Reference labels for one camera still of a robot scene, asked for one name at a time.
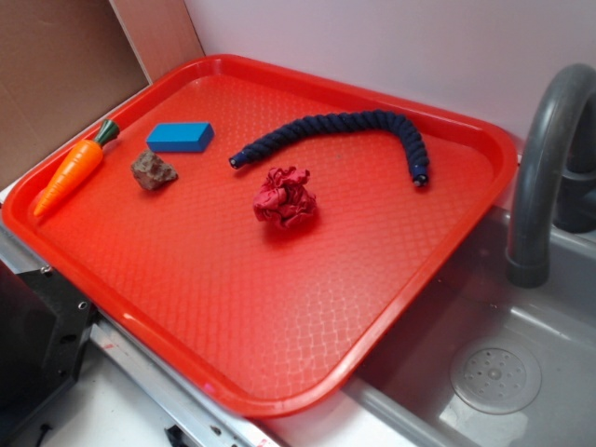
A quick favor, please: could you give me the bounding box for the dark blue twisted rope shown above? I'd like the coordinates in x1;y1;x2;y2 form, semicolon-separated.
227;108;431;189

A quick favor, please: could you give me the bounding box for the grey toy faucet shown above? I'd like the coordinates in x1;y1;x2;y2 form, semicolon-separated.
506;63;595;288

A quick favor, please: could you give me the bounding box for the grey plastic sink basin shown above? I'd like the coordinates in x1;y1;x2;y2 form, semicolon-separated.
345;208;595;446

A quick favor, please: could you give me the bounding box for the blue rectangular block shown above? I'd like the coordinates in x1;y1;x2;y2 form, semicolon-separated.
145;122;215;153

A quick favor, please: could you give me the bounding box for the orange toy carrot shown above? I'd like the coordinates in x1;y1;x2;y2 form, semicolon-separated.
34;119;120;217

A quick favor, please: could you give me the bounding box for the round sink drain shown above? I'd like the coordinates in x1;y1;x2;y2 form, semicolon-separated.
450;338;542;415

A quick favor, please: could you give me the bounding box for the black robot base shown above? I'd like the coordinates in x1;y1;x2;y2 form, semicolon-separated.
1;265;96;446

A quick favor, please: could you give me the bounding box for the crumpled red cloth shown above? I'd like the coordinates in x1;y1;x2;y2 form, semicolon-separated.
252;167;318;229

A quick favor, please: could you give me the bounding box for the brown rock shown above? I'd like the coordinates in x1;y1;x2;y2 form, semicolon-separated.
130;149;179;191

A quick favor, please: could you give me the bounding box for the red plastic tray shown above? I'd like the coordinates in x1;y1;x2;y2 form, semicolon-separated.
2;55;518;418

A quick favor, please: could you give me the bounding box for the brown cardboard panel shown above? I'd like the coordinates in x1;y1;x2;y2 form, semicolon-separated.
1;1;204;187

